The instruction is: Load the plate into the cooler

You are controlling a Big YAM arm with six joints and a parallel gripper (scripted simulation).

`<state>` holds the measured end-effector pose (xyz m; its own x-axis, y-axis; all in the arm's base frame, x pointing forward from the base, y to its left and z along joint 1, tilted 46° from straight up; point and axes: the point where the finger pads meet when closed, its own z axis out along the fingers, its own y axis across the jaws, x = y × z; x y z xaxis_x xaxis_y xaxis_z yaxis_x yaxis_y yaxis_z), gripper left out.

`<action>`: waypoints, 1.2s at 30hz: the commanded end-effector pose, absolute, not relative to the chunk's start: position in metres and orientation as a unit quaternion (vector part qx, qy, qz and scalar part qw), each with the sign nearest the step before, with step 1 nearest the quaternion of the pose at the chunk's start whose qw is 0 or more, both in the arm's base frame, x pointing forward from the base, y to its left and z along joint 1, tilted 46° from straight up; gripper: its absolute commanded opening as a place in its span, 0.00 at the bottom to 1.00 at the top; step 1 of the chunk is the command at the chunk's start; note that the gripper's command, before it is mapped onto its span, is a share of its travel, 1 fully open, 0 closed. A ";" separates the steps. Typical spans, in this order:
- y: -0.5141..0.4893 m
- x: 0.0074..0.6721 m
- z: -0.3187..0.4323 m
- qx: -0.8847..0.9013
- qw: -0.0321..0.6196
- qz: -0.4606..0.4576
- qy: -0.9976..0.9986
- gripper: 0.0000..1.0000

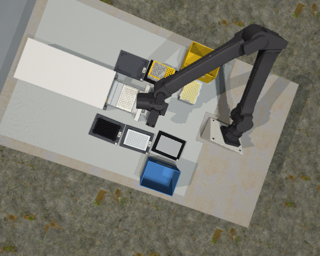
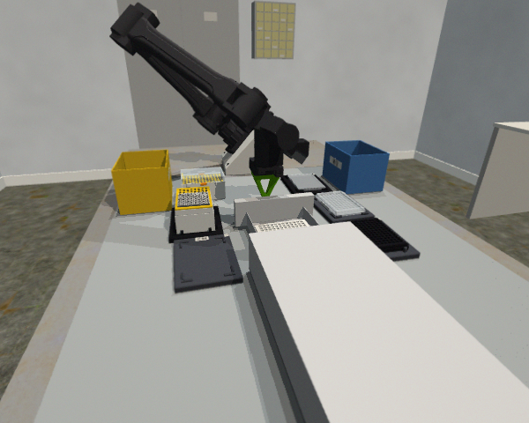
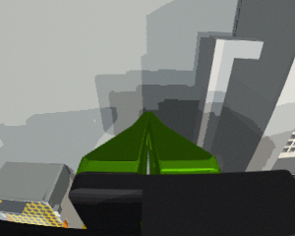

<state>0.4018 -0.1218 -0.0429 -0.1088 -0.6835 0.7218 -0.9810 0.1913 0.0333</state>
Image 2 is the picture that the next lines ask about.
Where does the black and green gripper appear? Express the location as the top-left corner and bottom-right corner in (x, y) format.
(250, 140), (284, 197)

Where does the yellow open-top bin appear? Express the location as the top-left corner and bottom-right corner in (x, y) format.
(111, 150), (173, 215)

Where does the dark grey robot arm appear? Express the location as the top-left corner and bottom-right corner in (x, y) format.
(109, 3), (309, 166)

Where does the blue open-top bin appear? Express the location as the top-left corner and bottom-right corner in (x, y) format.
(322, 140), (390, 194)

